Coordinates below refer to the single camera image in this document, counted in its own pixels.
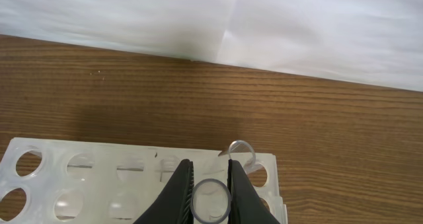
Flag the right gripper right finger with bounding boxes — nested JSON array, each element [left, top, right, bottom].
[[227, 159, 282, 224]]

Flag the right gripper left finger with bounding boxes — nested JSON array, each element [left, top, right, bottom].
[[133, 159, 195, 224]]

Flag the clear test tube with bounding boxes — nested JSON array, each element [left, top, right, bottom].
[[217, 139, 257, 175], [190, 178, 232, 224]]

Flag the white test tube rack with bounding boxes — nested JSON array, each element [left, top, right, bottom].
[[0, 137, 288, 224]]

